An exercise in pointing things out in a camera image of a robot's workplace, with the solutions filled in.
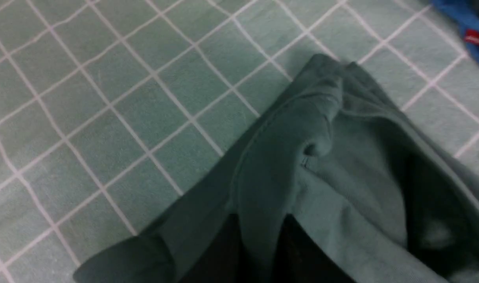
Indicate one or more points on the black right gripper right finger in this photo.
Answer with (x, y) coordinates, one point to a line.
(299, 260)

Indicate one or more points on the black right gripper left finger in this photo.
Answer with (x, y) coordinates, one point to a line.
(221, 260)

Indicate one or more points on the green long sleeve shirt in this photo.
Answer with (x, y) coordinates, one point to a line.
(380, 198)

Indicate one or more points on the green checkered table cloth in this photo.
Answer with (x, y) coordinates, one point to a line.
(110, 110)

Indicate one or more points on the blue crumpled garment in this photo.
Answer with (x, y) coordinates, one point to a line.
(466, 14)

